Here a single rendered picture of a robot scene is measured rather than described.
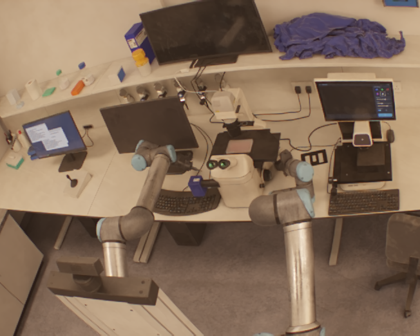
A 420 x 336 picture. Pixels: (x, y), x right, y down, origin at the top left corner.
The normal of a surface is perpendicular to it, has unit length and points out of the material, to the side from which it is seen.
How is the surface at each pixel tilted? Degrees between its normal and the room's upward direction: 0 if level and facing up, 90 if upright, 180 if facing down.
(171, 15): 86
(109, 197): 0
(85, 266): 61
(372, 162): 0
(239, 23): 86
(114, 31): 90
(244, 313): 0
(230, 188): 91
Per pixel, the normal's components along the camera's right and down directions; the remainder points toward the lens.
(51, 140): -0.19, 0.66
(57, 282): -0.31, -0.69
